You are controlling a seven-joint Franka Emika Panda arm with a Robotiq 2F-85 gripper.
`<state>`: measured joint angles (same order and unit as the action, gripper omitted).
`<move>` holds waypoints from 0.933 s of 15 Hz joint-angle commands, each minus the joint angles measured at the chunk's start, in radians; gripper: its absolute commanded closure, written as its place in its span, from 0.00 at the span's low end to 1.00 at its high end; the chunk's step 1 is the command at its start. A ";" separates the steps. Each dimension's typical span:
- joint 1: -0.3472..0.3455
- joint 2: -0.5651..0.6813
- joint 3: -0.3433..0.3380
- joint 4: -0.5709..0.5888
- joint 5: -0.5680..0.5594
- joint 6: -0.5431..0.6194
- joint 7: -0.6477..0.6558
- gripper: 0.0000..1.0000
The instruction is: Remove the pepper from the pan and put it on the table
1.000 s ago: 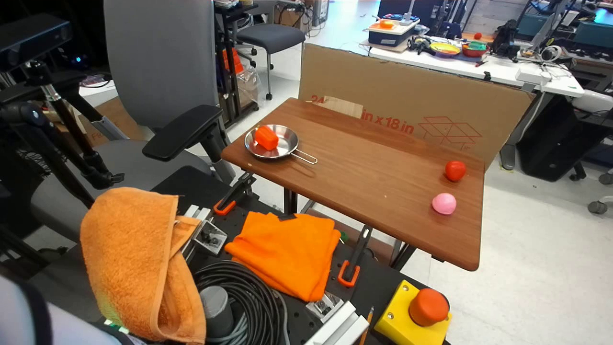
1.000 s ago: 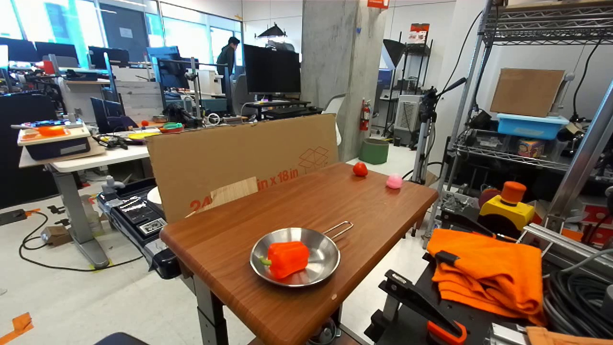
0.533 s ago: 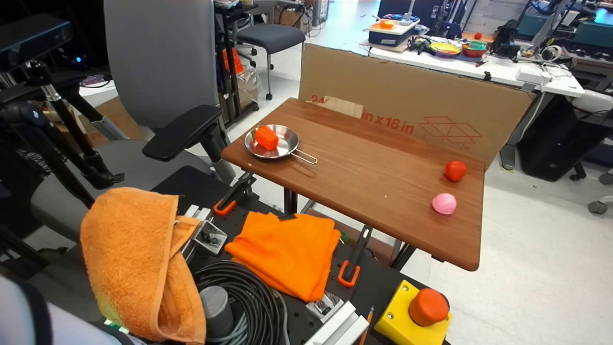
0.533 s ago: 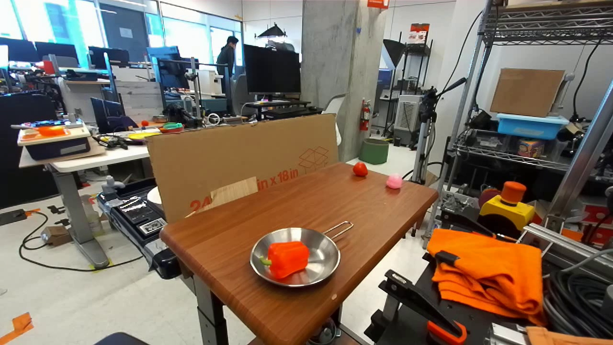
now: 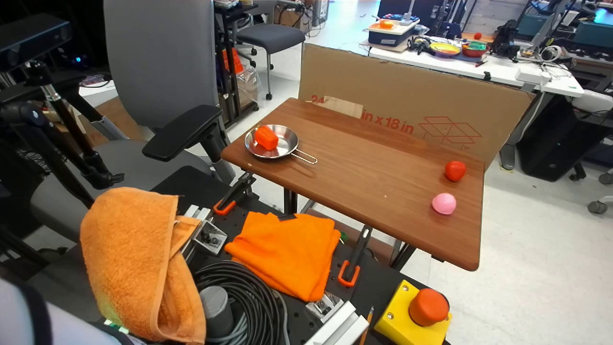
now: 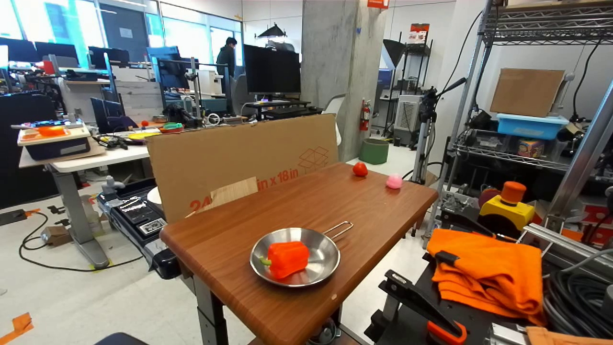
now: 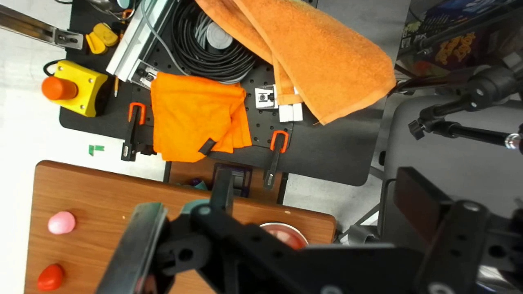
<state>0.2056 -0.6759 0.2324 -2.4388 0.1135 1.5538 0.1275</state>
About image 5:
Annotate grey box with orange object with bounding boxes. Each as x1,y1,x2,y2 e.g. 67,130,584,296
367,15,421,47

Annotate silver metal pan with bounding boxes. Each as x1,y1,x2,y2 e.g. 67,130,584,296
243,122,320,168

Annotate bright orange folded cloth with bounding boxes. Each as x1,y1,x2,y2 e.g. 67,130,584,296
224,210,343,304

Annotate aluminium profile rail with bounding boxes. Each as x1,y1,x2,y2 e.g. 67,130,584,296
304,293,371,345

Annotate red toy tomato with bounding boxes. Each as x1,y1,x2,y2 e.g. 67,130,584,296
442,158,469,183

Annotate brown cardboard panel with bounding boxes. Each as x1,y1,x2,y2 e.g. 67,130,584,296
297,42,534,172

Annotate white desk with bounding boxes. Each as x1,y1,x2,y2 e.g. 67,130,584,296
366,34,613,170

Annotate wooden pencil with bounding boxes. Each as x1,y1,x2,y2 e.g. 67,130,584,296
358,304,375,345

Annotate pink toy ball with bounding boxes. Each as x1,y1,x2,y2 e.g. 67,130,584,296
431,191,459,218

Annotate grey cylinder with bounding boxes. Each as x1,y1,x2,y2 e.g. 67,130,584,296
199,283,235,341

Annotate black cable coil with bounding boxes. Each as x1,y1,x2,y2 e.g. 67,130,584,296
189,258,293,345

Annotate black clamp orange handle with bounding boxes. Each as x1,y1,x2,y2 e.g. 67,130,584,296
210,170,256,218
335,224,373,291

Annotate black camera on tripod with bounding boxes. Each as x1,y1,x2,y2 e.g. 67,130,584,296
0,11,126,212

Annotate orange toy bell pepper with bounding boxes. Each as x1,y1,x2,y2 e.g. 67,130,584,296
253,124,279,153

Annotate yellow bowl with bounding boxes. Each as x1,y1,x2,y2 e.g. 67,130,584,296
427,38,463,59

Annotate grey office chair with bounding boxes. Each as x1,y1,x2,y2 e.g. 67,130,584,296
26,0,237,245

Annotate red and green bowl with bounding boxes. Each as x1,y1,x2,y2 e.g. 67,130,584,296
459,30,490,61

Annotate orange terry towel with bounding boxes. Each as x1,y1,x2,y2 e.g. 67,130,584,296
78,185,207,345

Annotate yellow emergency stop box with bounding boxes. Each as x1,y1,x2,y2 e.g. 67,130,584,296
373,277,454,345

